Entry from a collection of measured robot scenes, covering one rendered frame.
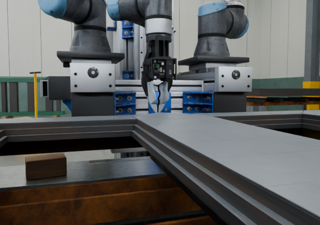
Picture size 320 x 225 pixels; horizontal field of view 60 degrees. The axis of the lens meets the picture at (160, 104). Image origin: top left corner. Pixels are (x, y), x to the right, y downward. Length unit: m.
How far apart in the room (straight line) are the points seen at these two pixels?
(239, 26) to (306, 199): 1.14
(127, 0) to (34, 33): 9.82
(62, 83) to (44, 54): 9.31
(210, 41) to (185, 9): 10.30
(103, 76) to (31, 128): 0.36
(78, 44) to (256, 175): 0.89
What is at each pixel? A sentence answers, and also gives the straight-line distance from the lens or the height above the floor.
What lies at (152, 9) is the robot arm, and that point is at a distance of 0.78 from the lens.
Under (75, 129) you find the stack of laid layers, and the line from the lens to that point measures 0.59.
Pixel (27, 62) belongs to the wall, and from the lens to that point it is 10.50.
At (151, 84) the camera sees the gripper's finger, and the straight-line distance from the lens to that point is 0.78.
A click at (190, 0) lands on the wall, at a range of 11.62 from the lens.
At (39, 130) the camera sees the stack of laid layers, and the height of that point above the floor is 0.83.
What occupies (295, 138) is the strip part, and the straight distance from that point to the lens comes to 0.41.
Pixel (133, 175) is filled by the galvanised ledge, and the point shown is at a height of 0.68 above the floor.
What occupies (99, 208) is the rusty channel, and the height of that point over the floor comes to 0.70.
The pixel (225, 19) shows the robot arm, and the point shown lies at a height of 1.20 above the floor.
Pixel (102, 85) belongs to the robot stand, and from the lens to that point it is 0.88.
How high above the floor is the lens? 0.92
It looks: 3 degrees down
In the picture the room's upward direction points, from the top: straight up
